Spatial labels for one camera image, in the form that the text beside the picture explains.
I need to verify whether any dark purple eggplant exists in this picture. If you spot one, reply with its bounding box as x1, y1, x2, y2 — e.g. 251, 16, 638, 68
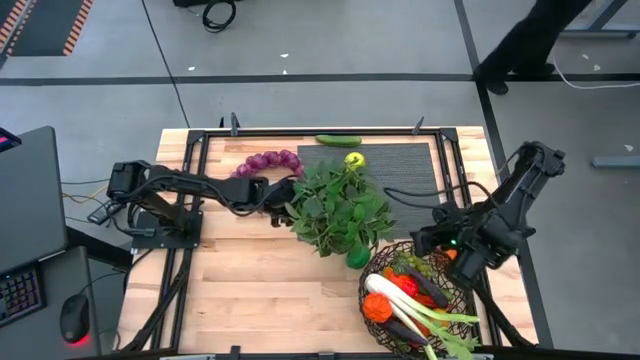
405, 263, 450, 310

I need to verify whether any green grape bunch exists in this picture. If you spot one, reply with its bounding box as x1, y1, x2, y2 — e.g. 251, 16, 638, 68
392, 251, 436, 280

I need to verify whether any red chili pepper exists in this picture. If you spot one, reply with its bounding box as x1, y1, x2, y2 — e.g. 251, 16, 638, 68
392, 272, 420, 298

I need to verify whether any potted green leafy plant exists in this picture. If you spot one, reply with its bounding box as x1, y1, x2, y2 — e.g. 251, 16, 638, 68
285, 158, 397, 260

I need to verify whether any white green leek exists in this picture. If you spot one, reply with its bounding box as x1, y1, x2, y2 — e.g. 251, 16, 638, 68
363, 272, 482, 360

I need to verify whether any round green lime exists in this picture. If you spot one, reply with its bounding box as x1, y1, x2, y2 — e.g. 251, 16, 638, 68
345, 243, 373, 271

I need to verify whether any purple grape bunch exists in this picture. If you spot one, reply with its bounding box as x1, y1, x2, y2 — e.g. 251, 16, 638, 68
230, 148, 305, 180

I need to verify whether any green cucumber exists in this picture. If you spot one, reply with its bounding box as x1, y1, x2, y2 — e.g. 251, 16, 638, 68
314, 133, 363, 149

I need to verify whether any dark grey woven placemat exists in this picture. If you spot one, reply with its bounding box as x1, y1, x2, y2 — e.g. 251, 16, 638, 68
296, 142, 436, 240

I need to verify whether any black power adapter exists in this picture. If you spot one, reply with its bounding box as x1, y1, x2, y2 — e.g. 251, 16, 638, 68
86, 201, 124, 226

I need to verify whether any grey table foot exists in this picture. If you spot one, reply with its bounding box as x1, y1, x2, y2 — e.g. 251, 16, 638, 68
591, 155, 640, 169

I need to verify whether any black computer mouse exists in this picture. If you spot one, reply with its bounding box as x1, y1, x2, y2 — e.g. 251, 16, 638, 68
59, 292, 93, 347

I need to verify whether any person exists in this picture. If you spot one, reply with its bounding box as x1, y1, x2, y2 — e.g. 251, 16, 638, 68
472, 0, 594, 96

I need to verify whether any dark grey computer case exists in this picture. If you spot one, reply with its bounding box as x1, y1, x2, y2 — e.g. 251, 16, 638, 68
0, 126, 69, 274

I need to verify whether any small glowing device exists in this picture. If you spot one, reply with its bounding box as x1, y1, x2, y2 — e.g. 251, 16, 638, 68
0, 127, 23, 154

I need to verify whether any black backlit keyboard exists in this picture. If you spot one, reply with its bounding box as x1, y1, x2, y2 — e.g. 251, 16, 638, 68
0, 264, 47, 330

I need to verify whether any grey table leg base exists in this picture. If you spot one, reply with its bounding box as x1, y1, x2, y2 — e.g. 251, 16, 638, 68
559, 0, 640, 40

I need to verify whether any black orange-striped floor mat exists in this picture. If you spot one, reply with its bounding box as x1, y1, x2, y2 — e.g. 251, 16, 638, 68
0, 0, 95, 57

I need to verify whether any grey side desk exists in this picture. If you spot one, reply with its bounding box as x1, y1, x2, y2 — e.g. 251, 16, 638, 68
0, 246, 104, 360

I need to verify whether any black left wrist camera cable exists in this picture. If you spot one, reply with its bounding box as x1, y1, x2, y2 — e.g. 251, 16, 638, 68
122, 172, 296, 217

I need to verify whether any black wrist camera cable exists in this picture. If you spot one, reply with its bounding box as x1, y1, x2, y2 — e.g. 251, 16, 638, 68
383, 179, 501, 214
122, 172, 296, 217

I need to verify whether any black cable sleeve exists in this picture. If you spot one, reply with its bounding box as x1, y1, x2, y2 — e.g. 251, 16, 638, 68
459, 264, 534, 350
119, 248, 194, 352

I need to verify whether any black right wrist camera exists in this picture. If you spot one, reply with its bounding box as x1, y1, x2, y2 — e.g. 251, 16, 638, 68
409, 221, 454, 258

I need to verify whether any brown woven wire basket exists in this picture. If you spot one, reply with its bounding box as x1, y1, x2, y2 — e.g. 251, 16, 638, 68
358, 239, 474, 359

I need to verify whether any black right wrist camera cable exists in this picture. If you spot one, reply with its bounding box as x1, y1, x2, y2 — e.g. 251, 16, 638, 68
383, 179, 501, 214

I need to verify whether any black metal table frame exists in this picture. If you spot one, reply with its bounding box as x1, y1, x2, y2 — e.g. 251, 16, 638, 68
149, 112, 506, 351

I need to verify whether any coiled black floor cable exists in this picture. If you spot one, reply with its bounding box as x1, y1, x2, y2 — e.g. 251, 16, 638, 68
201, 0, 238, 34

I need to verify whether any white floor cable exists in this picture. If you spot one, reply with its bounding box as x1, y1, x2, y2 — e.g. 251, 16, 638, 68
549, 54, 640, 94

